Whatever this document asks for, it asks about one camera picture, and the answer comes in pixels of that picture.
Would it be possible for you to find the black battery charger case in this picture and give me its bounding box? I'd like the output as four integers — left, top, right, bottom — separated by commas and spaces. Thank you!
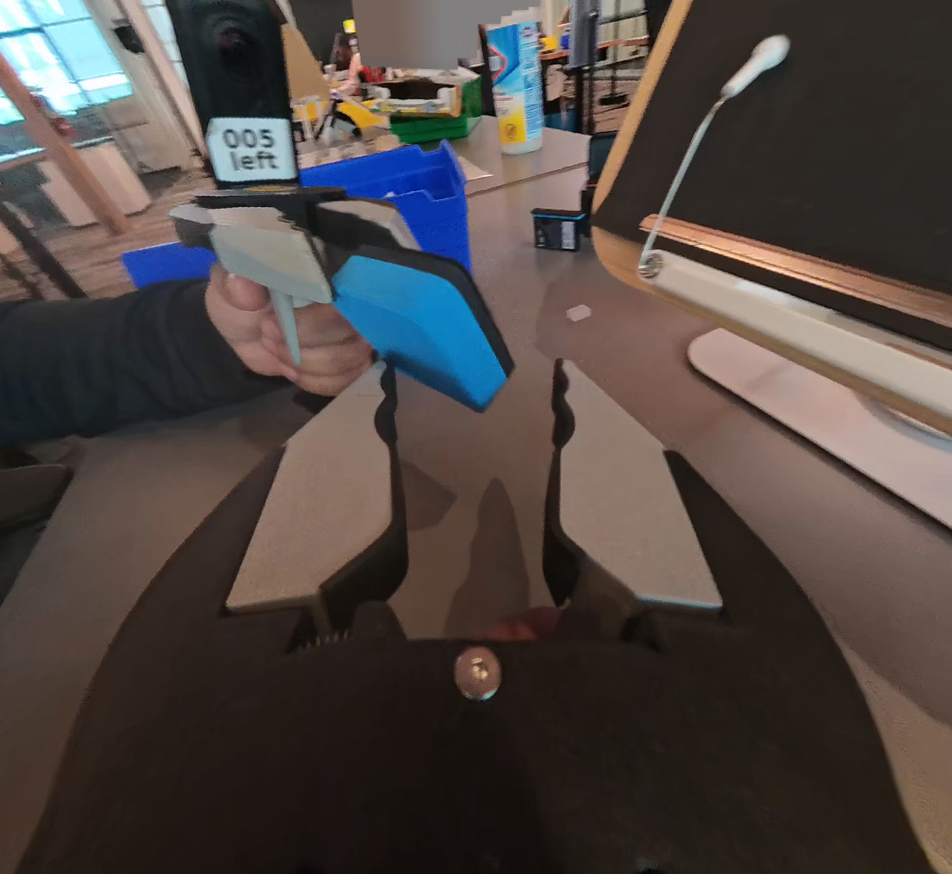
580, 130, 620, 239

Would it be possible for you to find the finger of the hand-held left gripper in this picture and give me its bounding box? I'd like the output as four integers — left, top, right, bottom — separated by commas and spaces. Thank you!
311, 199, 422, 273
208, 222, 334, 367

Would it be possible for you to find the disinfecting wipes canister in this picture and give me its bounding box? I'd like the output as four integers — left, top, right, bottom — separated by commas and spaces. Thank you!
485, 21, 546, 156

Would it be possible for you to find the black camera battery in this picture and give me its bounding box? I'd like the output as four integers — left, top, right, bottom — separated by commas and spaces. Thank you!
530, 207, 589, 252

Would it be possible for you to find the person's left hand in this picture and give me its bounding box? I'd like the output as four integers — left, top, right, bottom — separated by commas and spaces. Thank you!
204, 264, 376, 397

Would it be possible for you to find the blue whiteboard eraser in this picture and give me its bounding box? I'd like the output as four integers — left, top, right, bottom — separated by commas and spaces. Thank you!
329, 245, 516, 414

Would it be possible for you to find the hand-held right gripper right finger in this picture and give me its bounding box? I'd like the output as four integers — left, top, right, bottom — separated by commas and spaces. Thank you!
543, 358, 724, 618

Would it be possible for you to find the printed paper sheet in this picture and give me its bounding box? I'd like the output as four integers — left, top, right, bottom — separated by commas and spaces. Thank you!
296, 134, 417, 169

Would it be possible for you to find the black panel on stand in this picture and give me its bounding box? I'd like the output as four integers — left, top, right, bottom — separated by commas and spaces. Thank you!
567, 0, 605, 135

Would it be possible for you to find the blue plastic bin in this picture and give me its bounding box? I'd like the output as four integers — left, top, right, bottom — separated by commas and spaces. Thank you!
121, 139, 473, 290

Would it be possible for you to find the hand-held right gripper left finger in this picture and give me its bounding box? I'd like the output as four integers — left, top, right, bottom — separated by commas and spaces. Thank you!
225, 362, 410, 622

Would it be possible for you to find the green flat object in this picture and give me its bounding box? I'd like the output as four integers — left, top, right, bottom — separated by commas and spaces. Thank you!
387, 74, 484, 144

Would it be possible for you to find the black wooden book stand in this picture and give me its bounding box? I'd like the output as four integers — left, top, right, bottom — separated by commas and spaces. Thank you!
590, 0, 952, 529

